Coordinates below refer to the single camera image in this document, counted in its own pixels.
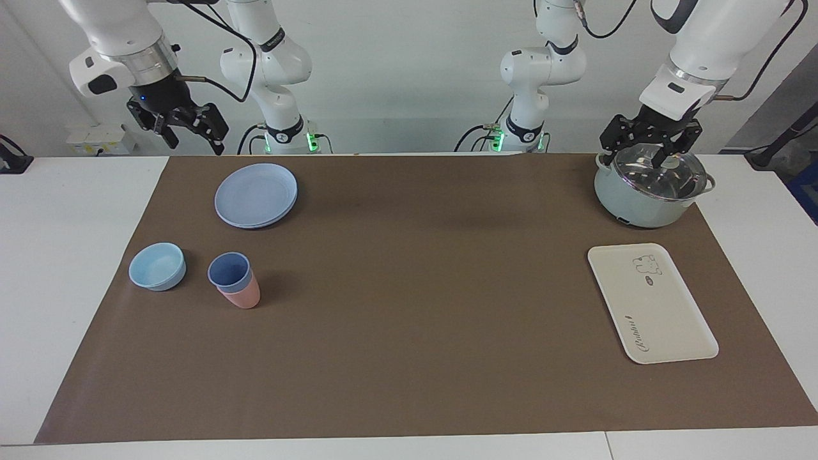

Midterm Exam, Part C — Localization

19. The white power strip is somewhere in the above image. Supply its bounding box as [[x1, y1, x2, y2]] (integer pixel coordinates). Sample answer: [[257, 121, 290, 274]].
[[65, 123, 136, 156]]

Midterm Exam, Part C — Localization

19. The black right base cable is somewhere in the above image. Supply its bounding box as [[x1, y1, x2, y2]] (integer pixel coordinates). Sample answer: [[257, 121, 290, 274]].
[[236, 123, 269, 155]]

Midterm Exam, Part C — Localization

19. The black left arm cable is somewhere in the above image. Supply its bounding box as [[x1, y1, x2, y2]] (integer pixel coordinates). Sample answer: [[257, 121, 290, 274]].
[[572, 0, 640, 39]]

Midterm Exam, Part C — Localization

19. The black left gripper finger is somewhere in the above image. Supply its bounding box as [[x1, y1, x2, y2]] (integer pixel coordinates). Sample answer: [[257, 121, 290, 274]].
[[599, 114, 647, 169], [651, 121, 703, 171]]

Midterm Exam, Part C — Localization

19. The pale green cooking pot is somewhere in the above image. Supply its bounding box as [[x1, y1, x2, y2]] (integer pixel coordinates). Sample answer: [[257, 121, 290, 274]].
[[593, 151, 716, 229]]

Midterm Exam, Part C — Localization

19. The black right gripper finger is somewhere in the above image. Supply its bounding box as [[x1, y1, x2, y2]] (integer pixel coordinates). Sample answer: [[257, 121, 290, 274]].
[[171, 102, 230, 157], [126, 98, 180, 150]]

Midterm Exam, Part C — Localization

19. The blue round plate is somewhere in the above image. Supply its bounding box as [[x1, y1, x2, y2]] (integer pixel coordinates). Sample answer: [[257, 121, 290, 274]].
[[214, 163, 299, 229]]

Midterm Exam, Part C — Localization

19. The black clamp mount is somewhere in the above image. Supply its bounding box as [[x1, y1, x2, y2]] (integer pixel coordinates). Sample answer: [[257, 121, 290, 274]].
[[0, 134, 34, 174]]

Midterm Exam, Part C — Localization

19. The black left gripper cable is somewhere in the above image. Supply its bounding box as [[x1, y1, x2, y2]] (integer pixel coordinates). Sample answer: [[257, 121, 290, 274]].
[[714, 0, 809, 102]]

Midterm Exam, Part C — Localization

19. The pink plastic cup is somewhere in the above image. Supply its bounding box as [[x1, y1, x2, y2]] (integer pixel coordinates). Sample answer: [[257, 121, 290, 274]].
[[216, 271, 261, 310]]

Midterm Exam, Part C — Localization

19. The blue crate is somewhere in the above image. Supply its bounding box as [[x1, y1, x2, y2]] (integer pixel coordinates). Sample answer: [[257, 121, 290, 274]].
[[786, 160, 818, 226]]

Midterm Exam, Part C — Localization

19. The black base cable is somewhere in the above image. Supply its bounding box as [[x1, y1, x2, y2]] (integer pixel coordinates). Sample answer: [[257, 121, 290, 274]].
[[454, 96, 515, 153], [236, 123, 269, 155]]

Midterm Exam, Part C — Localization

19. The black left base cable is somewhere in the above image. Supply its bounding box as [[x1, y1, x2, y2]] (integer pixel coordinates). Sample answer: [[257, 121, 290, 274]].
[[454, 96, 515, 153]]

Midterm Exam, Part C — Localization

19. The blue plastic cup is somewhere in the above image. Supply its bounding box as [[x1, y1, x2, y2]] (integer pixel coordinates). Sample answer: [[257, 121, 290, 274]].
[[207, 252, 252, 295]]

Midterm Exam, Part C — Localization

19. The cream rectangular tray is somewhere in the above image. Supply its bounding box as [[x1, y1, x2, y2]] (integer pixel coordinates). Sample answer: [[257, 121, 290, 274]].
[[587, 243, 720, 365]]

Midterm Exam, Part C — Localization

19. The brown table mat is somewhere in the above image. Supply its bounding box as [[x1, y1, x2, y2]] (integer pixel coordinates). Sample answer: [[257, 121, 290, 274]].
[[34, 153, 818, 445]]

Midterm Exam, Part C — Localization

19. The black stand with cables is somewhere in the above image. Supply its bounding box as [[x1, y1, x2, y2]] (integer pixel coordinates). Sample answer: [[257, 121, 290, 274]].
[[745, 102, 818, 171]]

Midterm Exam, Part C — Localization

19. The glass pot lid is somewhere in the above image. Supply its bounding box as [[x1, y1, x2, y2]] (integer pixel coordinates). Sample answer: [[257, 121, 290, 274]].
[[612, 143, 709, 203]]

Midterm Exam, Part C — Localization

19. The light blue bowl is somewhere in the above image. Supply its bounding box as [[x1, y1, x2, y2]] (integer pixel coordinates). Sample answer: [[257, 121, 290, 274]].
[[128, 242, 187, 292]]

